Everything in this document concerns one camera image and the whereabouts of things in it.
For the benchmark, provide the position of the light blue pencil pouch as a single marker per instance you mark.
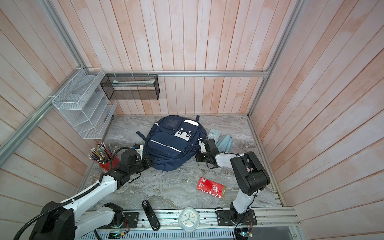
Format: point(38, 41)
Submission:
point(224, 144)

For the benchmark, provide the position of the bundle of pencils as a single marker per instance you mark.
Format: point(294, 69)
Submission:
point(101, 153)

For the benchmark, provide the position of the aluminium frame rail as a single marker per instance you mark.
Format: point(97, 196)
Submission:
point(187, 74)

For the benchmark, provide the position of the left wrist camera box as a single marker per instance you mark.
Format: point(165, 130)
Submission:
point(139, 149)

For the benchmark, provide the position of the navy blue student backpack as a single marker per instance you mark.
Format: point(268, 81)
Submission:
point(172, 141)

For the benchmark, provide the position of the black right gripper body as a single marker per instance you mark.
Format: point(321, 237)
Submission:
point(204, 156)

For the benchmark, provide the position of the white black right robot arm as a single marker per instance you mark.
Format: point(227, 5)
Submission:
point(250, 174)

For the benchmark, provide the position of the black wire mesh basket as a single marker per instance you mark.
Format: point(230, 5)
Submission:
point(131, 87)

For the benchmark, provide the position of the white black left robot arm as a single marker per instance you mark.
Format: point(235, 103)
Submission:
point(69, 220)

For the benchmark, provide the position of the grey calculator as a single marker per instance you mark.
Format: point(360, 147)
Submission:
point(214, 134)

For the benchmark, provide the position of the red pencil cup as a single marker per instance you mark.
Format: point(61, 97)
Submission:
point(107, 166)

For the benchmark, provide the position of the white wire mesh shelf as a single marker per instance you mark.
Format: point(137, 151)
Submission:
point(84, 104)

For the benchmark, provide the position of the white round clock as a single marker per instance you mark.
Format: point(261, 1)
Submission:
point(189, 219)

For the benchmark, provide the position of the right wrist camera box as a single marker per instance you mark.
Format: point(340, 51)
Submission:
point(202, 146)

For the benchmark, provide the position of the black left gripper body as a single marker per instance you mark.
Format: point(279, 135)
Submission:
point(140, 165)

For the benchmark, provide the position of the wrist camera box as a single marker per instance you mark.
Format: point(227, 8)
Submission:
point(139, 149)
point(202, 146)

